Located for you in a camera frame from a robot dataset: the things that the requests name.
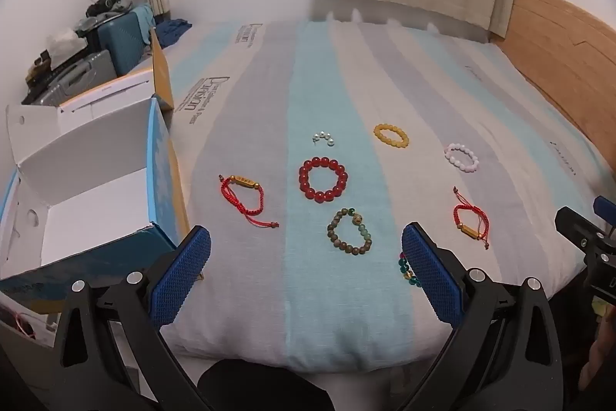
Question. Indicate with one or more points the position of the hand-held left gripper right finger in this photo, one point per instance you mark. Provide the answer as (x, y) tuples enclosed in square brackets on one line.
[(433, 276)]

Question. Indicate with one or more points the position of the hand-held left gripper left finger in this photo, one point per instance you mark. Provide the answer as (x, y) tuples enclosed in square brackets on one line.
[(180, 276)]

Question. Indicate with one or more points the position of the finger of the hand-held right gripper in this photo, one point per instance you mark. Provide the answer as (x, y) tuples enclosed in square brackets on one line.
[(604, 205), (577, 230)]

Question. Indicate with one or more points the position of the blue white cardboard box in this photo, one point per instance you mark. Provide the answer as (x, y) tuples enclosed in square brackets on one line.
[(96, 218)]

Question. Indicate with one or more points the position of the person's right hand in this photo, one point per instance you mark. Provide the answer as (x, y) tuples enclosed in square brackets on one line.
[(596, 363)]

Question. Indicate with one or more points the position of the striped blue grey blanket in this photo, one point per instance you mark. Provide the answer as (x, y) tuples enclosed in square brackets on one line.
[(337, 305)]

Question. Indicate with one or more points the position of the wooden headboard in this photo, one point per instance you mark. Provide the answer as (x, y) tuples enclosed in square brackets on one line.
[(553, 54)]

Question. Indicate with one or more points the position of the grey suitcase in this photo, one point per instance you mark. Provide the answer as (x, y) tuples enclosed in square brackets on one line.
[(82, 74)]

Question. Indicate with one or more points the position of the teal suitcase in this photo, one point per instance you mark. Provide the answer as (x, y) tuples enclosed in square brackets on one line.
[(120, 45)]

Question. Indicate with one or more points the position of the dark blue clothes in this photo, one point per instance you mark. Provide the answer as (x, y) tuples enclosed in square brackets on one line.
[(171, 30)]

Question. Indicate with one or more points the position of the white plastic bag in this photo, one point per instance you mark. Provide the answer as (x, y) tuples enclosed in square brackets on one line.
[(62, 40)]

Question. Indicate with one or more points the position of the black bag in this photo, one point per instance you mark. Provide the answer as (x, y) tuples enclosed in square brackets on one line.
[(103, 4)]

